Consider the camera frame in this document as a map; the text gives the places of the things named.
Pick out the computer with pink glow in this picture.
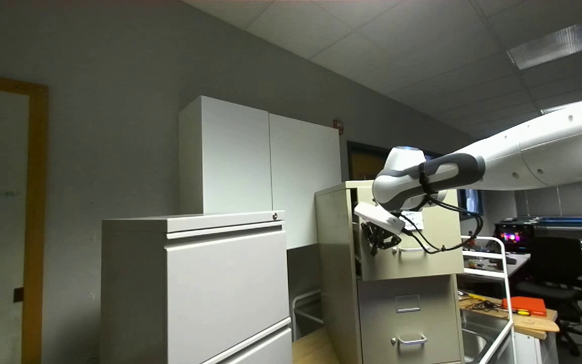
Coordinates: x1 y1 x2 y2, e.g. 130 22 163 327
493 221 538 255

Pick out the large ceiling light panel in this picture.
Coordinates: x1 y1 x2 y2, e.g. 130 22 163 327
504 8 582 73

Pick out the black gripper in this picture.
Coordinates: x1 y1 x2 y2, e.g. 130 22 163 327
359 221 401 258

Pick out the white metal rack frame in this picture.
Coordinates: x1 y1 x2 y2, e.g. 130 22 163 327
461 235 517 364

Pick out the tall white storage cabinet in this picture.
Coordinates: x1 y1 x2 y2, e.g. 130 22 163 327
176 93 344 250

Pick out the dark doorway with wooden door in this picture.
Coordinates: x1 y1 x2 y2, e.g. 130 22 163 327
345 140 401 182

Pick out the dark row of windows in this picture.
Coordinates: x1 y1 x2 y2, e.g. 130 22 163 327
456 189 482 219

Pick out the grey lateral filing cabinet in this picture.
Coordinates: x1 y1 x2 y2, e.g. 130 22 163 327
99 208 295 364

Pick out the beige drawer with label holder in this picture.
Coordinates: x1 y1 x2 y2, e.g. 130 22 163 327
358 274 466 364

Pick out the orange box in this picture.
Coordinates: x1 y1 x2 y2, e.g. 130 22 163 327
498 295 550 319

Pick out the beige metal filing cabinet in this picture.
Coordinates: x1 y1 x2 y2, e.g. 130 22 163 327
312 176 469 364

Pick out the wooden board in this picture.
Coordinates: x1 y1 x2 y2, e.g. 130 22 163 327
461 291 561 342

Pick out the black office chair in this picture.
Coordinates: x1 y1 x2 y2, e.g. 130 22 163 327
528 233 582 357

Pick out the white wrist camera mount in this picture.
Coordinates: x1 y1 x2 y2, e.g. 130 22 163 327
351 200 407 237

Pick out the cluttered white desk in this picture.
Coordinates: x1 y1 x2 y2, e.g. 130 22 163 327
461 246 534 280

